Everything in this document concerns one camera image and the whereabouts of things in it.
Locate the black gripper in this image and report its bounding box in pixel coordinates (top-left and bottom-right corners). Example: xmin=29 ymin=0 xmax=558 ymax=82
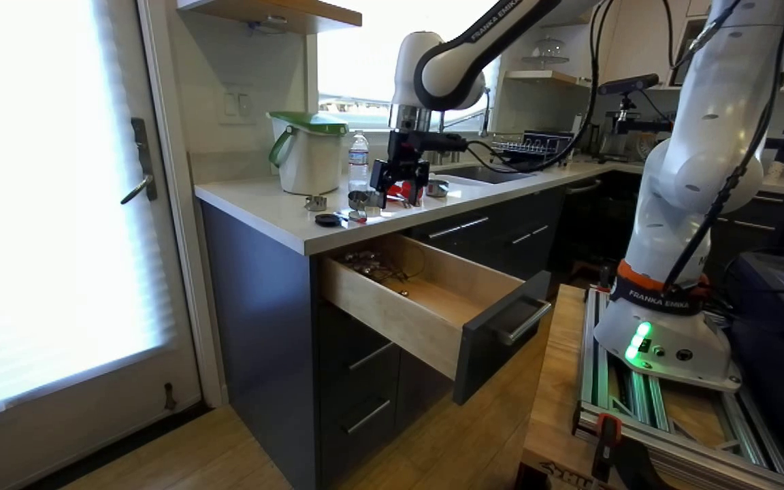
xmin=369 ymin=128 xmax=433 ymax=200

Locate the open wooden drawer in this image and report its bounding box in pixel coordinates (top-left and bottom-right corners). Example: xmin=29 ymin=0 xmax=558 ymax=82
xmin=320 ymin=232 xmax=556 ymax=406

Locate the large red measuring cup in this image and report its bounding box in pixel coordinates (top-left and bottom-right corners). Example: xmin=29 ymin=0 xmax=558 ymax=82
xmin=383 ymin=179 xmax=425 ymax=207

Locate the small steel measuring cup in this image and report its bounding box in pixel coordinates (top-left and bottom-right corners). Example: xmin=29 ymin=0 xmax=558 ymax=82
xmin=349 ymin=187 xmax=387 ymax=211

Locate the clear plastic water bottle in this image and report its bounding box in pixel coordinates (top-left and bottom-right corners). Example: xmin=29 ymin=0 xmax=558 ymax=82
xmin=346 ymin=130 xmax=372 ymax=189

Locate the pile of metal utensils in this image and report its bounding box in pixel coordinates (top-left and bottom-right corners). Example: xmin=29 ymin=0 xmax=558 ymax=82
xmin=343 ymin=249 xmax=396 ymax=282

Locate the white bin with green lid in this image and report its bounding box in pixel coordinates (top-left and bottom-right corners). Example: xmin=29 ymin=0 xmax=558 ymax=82
xmin=267 ymin=109 xmax=350 ymax=211

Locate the white framed window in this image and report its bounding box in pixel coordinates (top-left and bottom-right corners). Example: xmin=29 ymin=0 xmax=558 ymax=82
xmin=315 ymin=0 xmax=496 ymax=130

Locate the dark counter base cabinet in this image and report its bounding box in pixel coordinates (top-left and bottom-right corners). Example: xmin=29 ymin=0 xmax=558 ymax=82
xmin=199 ymin=183 xmax=615 ymax=490

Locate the bright glass door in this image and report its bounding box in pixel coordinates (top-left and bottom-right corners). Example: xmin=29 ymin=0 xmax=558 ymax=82
xmin=0 ymin=0 xmax=206 ymax=458

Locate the large black box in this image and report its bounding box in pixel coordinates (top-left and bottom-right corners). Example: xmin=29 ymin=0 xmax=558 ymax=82
xmin=723 ymin=249 xmax=784 ymax=469

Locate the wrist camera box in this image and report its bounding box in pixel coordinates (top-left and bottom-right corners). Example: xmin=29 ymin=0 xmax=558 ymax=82
xmin=407 ymin=130 xmax=470 ymax=158

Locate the white wall outlet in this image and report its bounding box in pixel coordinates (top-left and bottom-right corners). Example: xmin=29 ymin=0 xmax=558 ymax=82
xmin=217 ymin=83 xmax=256 ymax=128

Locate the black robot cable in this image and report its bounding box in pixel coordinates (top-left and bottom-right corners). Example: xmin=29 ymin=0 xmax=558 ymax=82
xmin=462 ymin=0 xmax=784 ymax=293

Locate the wooden wall shelf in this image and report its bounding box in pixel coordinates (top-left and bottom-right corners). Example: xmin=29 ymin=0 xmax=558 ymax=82
xmin=174 ymin=0 xmax=365 ymax=36

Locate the black camera on stand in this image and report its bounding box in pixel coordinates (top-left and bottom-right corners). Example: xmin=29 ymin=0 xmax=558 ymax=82
xmin=594 ymin=70 xmax=663 ymax=158

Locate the black door handle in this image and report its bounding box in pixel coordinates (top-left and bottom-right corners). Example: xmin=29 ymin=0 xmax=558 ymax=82
xmin=117 ymin=117 xmax=161 ymax=207

